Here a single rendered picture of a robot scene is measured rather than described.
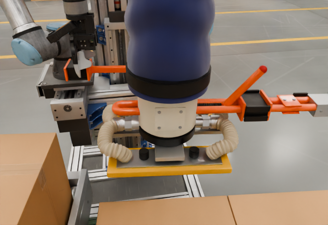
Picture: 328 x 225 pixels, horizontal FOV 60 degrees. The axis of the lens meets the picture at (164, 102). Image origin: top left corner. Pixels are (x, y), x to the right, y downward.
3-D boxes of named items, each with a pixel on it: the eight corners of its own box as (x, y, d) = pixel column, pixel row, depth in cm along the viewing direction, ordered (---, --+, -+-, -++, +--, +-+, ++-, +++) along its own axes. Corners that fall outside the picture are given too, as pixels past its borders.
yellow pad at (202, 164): (107, 178, 76) (105, 164, 73) (110, 153, 84) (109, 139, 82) (232, 173, 78) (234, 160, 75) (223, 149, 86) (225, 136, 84)
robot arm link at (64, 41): (85, 51, 130) (80, 22, 122) (61, 61, 120) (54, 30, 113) (68, 46, 135) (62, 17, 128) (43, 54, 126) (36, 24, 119)
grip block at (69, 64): (65, 81, 100) (63, 68, 97) (71, 71, 107) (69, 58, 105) (90, 81, 100) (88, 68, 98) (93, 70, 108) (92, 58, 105)
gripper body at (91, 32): (95, 52, 95) (91, 16, 89) (69, 52, 95) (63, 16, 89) (98, 44, 102) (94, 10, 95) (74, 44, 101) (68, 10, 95)
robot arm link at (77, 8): (59, 2, 86) (66, -4, 93) (62, 17, 89) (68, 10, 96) (84, 2, 87) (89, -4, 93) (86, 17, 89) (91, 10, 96)
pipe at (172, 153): (106, 163, 76) (104, 147, 73) (114, 111, 97) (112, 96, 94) (232, 159, 78) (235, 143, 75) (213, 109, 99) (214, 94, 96)
